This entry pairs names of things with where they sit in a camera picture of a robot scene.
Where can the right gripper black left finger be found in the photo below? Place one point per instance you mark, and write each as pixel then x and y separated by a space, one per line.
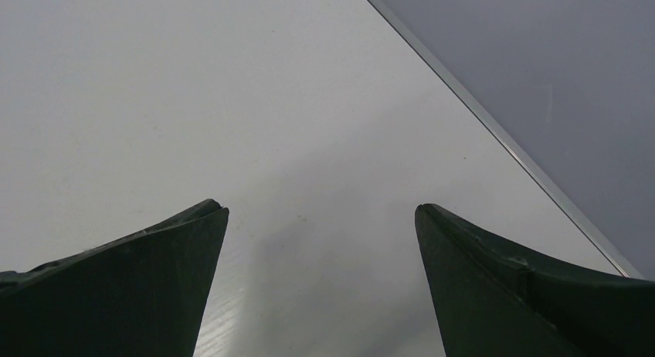
pixel 141 295

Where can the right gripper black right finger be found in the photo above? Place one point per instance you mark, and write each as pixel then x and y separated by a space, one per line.
pixel 495 297

